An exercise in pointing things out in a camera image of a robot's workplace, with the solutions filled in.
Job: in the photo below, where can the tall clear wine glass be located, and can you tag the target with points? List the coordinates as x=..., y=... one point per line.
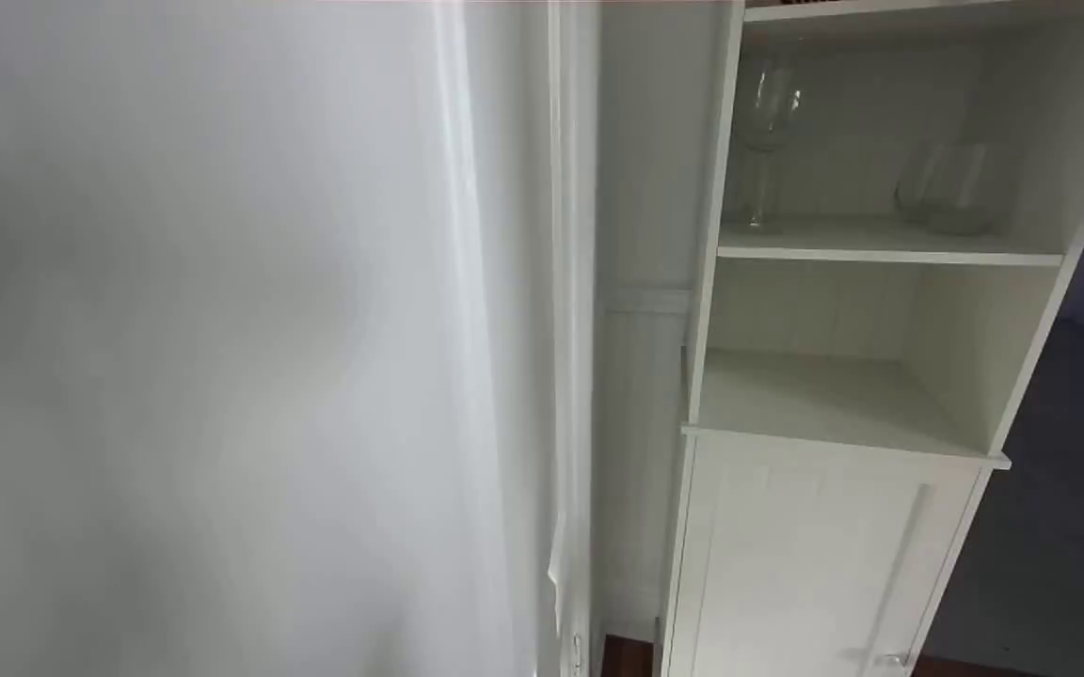
x=770, y=117

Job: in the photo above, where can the short clear glass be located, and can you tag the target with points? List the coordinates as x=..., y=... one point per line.
x=947, y=190

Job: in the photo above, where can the white cabinet door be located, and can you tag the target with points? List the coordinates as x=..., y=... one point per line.
x=803, y=558

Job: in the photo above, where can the white shelf cabinet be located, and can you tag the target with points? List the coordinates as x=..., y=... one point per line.
x=847, y=326

